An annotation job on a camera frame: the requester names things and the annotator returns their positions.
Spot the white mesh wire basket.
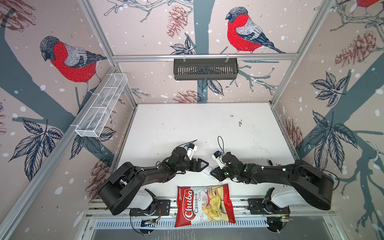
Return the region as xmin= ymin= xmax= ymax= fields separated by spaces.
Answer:
xmin=75 ymin=73 xmax=128 ymax=138

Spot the red Chuba cassava chips bag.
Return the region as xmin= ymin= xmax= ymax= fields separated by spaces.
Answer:
xmin=175 ymin=184 xmax=236 ymax=228

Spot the white remote control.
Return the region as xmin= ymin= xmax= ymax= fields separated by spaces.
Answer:
xmin=202 ymin=166 xmax=213 ymax=176

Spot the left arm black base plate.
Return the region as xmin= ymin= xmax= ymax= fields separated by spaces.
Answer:
xmin=130 ymin=200 xmax=171 ymax=217

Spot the black hanging wire basket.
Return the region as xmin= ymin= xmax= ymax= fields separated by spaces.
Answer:
xmin=174 ymin=58 xmax=239 ymax=81

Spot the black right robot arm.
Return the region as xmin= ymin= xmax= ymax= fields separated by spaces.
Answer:
xmin=211 ymin=151 xmax=334 ymax=211

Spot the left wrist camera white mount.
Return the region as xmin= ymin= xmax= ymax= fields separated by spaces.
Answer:
xmin=186 ymin=143 xmax=198 ymax=160

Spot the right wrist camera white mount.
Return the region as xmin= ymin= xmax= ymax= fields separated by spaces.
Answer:
xmin=212 ymin=151 xmax=226 ymax=169

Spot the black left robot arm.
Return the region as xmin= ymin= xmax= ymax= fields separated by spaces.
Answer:
xmin=97 ymin=144 xmax=209 ymax=216

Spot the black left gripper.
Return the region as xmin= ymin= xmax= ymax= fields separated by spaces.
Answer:
xmin=175 ymin=158 xmax=209 ymax=172

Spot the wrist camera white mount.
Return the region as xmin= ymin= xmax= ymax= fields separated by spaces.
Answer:
xmin=186 ymin=143 xmax=198 ymax=160
xmin=212 ymin=151 xmax=226 ymax=169

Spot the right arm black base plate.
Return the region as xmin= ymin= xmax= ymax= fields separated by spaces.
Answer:
xmin=248 ymin=199 xmax=291 ymax=215

